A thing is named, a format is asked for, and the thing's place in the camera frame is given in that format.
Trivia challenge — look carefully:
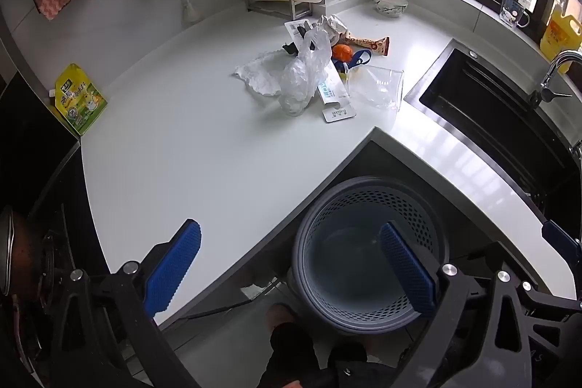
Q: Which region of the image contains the grey perforated trash basket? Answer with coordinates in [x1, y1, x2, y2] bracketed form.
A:
[291, 176, 451, 334]

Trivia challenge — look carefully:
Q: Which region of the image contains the white patterned bowl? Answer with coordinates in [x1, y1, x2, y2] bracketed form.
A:
[373, 0, 408, 19]

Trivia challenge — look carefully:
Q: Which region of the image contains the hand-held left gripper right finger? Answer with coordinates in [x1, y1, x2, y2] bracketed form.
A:
[379, 222, 542, 388]

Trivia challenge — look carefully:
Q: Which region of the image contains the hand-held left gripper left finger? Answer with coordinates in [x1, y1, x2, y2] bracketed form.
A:
[50, 219, 203, 388]

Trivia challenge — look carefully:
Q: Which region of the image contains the person's leg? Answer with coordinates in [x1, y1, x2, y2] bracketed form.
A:
[264, 304, 369, 388]

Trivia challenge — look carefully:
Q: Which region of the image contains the white paper sheet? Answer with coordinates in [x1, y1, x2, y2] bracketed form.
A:
[234, 49, 296, 97]

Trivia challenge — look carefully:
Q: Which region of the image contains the yellow green pouch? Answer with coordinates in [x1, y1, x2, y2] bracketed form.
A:
[49, 63, 109, 137]

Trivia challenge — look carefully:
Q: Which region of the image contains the black kitchen sink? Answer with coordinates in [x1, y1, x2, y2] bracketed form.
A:
[404, 38, 582, 234]

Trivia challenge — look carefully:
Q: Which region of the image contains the yellow oil bottle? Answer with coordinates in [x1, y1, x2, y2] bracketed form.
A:
[540, 4, 582, 74]

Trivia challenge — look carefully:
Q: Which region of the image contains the dark pan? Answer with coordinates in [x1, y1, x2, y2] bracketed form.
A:
[0, 206, 51, 298]

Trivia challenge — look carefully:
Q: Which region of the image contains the glass mug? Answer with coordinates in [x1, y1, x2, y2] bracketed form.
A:
[500, 0, 532, 28]

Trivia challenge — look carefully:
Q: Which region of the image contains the white blister card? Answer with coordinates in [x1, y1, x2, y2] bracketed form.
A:
[316, 65, 355, 124]

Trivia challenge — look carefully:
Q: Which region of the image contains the clear plastic bag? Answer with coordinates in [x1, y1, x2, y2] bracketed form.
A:
[279, 27, 332, 117]

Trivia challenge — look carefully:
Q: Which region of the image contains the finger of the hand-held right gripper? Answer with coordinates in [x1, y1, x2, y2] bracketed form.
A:
[516, 281, 582, 323]
[541, 219, 582, 257]

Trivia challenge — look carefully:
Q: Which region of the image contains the beige red snack wrapper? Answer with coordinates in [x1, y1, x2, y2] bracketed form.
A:
[339, 34, 392, 57]

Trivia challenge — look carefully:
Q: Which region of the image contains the clear plastic cup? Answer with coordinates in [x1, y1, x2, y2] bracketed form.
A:
[350, 65, 405, 111]

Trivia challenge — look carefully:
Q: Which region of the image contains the white card with black items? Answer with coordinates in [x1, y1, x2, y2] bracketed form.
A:
[285, 20, 319, 50]

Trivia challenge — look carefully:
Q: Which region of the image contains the chrome faucet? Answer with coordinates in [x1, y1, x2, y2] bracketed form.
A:
[527, 49, 582, 107]

